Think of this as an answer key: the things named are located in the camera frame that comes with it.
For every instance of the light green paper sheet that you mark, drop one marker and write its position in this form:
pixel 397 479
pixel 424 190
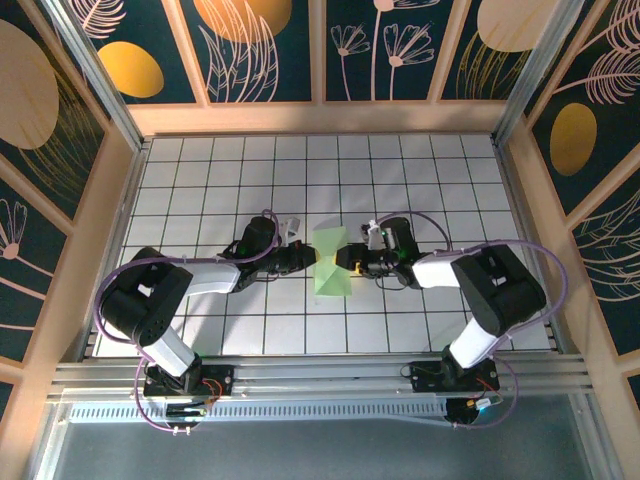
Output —
pixel 330 280

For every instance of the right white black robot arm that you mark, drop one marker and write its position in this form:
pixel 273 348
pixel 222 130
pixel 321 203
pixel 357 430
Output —
pixel 500 290

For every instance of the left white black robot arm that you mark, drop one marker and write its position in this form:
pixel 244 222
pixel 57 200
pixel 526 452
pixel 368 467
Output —
pixel 145 300

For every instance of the grey metal panel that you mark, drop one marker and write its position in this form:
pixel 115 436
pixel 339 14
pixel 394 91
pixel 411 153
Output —
pixel 325 450

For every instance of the long aluminium base rail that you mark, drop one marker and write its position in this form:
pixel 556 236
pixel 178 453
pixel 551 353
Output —
pixel 325 372

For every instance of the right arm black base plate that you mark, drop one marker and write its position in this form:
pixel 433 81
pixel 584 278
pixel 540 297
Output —
pixel 425 376

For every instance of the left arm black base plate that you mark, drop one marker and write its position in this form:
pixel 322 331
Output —
pixel 222 376

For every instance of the aluminium table side rail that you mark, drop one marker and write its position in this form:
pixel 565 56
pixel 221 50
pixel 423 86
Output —
pixel 528 250
pixel 116 250

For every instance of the short aluminium frame post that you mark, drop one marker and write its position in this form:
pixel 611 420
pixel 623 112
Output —
pixel 597 440
pixel 49 440

